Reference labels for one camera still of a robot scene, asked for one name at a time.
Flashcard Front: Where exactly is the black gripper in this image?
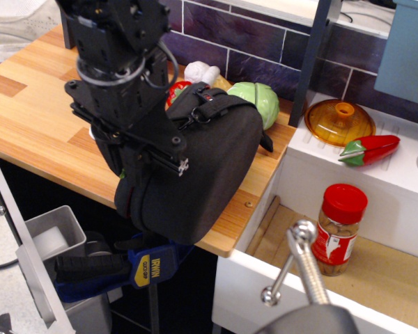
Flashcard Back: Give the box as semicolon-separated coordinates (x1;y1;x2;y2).
65;70;188;190

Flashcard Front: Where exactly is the black zipper bag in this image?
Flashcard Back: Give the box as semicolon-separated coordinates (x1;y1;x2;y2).
115;82;273;245

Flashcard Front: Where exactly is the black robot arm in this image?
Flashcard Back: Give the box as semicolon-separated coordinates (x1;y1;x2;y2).
58;1;188;181

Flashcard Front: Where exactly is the red toy tomato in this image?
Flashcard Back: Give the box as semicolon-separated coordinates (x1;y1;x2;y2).
166;81;192;107

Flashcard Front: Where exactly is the grey metal bin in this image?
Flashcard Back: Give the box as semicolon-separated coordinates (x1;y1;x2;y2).
25;205;86;261

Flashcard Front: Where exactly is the blue Irwin bar clamp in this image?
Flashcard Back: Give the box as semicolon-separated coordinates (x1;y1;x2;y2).
54;232;195;303

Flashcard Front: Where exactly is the white toy cauliflower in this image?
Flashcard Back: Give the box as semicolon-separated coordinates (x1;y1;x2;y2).
184;61;220;86

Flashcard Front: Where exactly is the green toy cabbage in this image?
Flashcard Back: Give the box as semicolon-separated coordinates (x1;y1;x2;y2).
227;82;280;130

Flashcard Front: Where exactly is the orange transparent pot lid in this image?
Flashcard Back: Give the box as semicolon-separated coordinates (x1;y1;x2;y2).
304;99;376;147

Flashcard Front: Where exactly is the red lid peanut jar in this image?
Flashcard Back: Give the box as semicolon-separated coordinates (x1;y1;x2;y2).
311;184;368;276

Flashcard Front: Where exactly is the red toy chili pepper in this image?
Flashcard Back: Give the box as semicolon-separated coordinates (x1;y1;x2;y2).
339;135;401;167

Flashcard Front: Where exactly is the blue grey box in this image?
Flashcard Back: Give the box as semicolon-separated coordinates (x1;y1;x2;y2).
375;1;418;103

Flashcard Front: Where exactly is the dark grey shelf post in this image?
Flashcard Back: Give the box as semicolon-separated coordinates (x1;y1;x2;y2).
61;13;76;49

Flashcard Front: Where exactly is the grey upright post right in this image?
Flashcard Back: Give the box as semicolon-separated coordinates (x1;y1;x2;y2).
288;1;342;127

